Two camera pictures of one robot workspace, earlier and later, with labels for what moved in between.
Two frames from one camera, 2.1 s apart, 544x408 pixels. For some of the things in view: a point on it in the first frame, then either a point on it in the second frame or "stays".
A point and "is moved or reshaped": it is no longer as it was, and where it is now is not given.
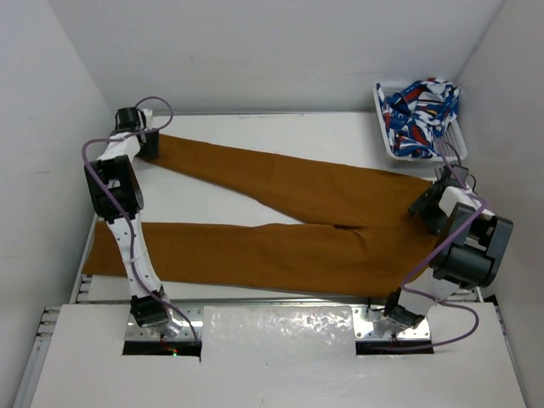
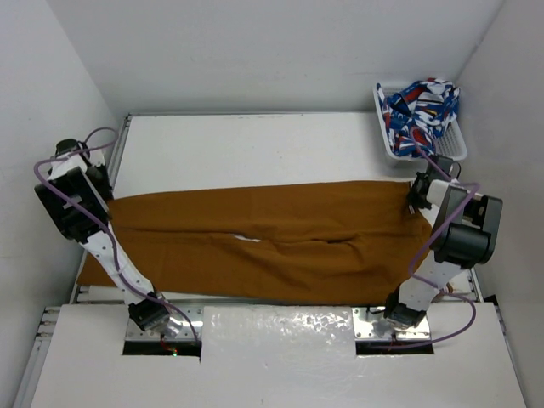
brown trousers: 337,232 is moved or reshaped
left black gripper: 150,138 -> 104,189
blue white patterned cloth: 416,113 stays
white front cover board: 280,357 stays
